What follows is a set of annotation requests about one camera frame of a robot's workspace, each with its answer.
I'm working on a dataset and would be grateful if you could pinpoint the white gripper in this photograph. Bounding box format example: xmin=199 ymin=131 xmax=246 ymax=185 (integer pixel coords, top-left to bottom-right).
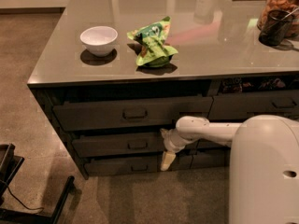
xmin=160 ymin=129 xmax=191 ymax=171

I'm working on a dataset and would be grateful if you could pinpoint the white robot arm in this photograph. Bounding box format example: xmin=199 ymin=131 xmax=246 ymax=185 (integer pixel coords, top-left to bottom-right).
xmin=161 ymin=115 xmax=299 ymax=224

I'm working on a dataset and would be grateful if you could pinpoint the grey counter cabinet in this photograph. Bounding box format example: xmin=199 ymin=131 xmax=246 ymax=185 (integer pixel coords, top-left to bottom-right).
xmin=28 ymin=0 xmax=299 ymax=177

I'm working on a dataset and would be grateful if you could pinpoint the green crumpled snack bag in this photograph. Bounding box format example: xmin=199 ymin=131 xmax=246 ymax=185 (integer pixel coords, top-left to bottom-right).
xmin=127 ymin=16 xmax=178 ymax=68

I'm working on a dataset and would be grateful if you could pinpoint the white ceramic bowl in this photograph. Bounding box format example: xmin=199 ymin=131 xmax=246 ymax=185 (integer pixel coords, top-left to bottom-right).
xmin=80 ymin=26 xmax=118 ymax=57

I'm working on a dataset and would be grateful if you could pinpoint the dark glass cup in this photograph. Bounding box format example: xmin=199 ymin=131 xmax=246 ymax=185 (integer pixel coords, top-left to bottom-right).
xmin=259 ymin=10 xmax=294 ymax=47

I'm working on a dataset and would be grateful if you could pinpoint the glass jar of snacks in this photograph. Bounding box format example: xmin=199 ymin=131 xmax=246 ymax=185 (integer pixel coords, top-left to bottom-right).
xmin=257 ymin=0 xmax=299 ymax=37

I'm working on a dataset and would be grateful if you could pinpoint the black cable on floor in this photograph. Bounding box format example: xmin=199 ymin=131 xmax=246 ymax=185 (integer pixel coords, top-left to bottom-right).
xmin=7 ymin=185 xmax=45 ymax=212

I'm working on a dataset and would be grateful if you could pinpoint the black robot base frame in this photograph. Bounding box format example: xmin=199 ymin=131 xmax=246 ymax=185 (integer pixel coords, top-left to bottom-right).
xmin=0 ymin=143 xmax=75 ymax=224

